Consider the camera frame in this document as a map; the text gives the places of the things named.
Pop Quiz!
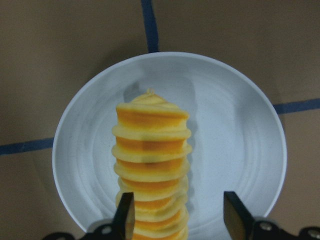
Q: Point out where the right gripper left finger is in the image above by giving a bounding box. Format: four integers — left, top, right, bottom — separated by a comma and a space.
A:
42, 191, 136, 240

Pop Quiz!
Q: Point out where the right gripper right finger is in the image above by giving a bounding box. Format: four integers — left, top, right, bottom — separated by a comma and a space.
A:
223, 191, 320, 240

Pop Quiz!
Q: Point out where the blue plate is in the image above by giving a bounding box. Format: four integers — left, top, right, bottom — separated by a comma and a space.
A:
52, 52, 287, 240

